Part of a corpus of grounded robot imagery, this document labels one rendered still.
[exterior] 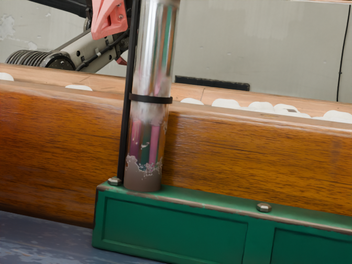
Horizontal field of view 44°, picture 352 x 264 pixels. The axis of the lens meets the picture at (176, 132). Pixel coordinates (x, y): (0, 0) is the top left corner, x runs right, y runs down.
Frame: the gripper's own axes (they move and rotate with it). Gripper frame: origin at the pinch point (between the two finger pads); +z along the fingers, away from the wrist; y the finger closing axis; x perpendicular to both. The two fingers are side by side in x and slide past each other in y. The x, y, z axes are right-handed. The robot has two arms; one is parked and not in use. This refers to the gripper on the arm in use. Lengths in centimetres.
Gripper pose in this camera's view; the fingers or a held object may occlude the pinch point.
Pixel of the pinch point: (96, 32)
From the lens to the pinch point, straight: 66.3
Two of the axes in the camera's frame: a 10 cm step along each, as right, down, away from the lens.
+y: 9.7, 1.2, -2.1
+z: -2.4, 7.2, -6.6
